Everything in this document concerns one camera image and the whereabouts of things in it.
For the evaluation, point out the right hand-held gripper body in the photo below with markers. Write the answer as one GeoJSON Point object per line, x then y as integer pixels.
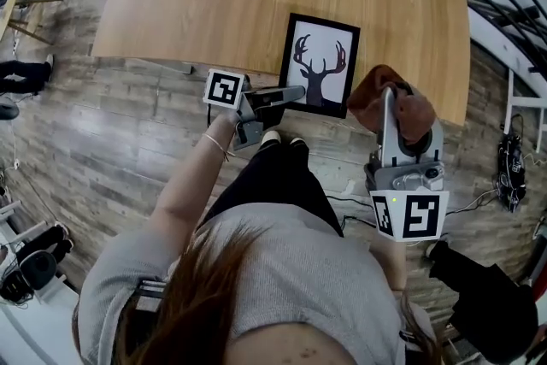
{"type": "Point", "coordinates": [421, 216]}

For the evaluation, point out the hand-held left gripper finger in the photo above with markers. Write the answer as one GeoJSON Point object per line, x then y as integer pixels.
{"type": "Point", "coordinates": [278, 93]}

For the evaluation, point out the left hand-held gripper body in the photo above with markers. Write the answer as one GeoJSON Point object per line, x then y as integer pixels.
{"type": "Point", "coordinates": [222, 89]}

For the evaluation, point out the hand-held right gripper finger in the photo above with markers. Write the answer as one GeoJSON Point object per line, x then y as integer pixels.
{"type": "Point", "coordinates": [436, 145]}
{"type": "Point", "coordinates": [388, 128]}

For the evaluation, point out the brown cloth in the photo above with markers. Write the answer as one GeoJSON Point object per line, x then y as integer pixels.
{"type": "Point", "coordinates": [414, 115]}

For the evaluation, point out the black deer picture frame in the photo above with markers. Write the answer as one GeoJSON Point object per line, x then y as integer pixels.
{"type": "Point", "coordinates": [325, 42]}

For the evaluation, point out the person's right forearm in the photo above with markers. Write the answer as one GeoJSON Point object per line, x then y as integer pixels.
{"type": "Point", "coordinates": [391, 265]}

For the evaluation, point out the person's left forearm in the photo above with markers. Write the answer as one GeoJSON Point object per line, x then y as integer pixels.
{"type": "Point", "coordinates": [188, 179]}

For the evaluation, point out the person's left shoe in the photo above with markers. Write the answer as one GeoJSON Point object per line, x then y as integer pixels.
{"type": "Point", "coordinates": [271, 137]}

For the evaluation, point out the person's shoe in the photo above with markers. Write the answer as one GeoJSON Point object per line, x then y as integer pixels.
{"type": "Point", "coordinates": [271, 137]}
{"type": "Point", "coordinates": [298, 140]}

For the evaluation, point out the person's right shoe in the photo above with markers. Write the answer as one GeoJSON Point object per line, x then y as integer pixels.
{"type": "Point", "coordinates": [298, 140]}

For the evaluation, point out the black trousers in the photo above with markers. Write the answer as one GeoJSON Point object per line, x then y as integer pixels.
{"type": "Point", "coordinates": [278, 179]}

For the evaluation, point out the black jacket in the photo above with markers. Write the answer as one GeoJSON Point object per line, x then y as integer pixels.
{"type": "Point", "coordinates": [487, 303]}

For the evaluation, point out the grey knit shirt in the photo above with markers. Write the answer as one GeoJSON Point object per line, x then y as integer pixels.
{"type": "Point", "coordinates": [307, 269]}

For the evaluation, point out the wooden desk with slanted legs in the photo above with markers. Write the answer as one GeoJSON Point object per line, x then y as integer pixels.
{"type": "Point", "coordinates": [10, 10]}

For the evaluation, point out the grey gripper camera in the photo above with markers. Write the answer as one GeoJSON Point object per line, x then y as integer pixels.
{"type": "Point", "coordinates": [421, 177]}

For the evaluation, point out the white metal frame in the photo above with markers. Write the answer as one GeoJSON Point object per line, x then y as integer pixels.
{"type": "Point", "coordinates": [517, 100]}

